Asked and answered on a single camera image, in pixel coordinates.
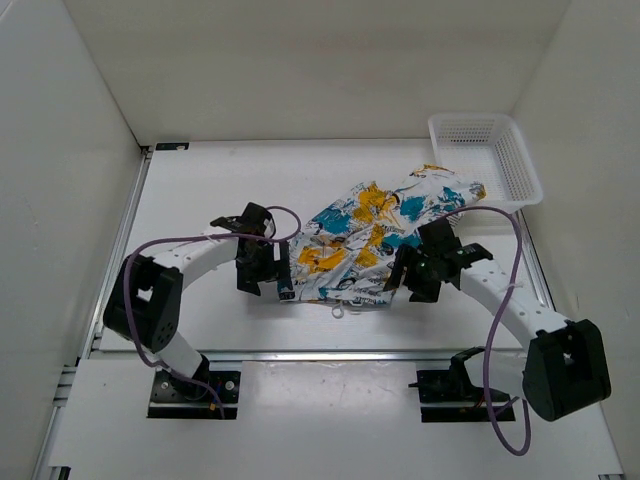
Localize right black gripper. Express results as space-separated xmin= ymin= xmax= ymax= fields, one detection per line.
xmin=383 ymin=243 xmax=442 ymax=303

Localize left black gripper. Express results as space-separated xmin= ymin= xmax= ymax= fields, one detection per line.
xmin=235 ymin=240 xmax=291 ymax=296

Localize patterned white shorts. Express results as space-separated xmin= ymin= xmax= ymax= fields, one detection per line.
xmin=278 ymin=164 xmax=486 ymax=307

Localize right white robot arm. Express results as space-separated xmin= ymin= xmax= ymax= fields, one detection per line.
xmin=384 ymin=220 xmax=612 ymax=421

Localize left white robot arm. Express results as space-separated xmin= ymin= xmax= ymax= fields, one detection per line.
xmin=103 ymin=202 xmax=294 ymax=404

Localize white plastic basket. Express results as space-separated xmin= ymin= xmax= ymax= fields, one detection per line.
xmin=428 ymin=113 xmax=543 ymax=214

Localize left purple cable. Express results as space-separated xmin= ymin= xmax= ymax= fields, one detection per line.
xmin=124 ymin=205 xmax=303 ymax=419

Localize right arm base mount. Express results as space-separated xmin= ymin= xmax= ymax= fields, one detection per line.
xmin=408 ymin=370 xmax=489 ymax=424

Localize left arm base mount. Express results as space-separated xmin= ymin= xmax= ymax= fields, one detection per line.
xmin=147 ymin=369 xmax=241 ymax=421

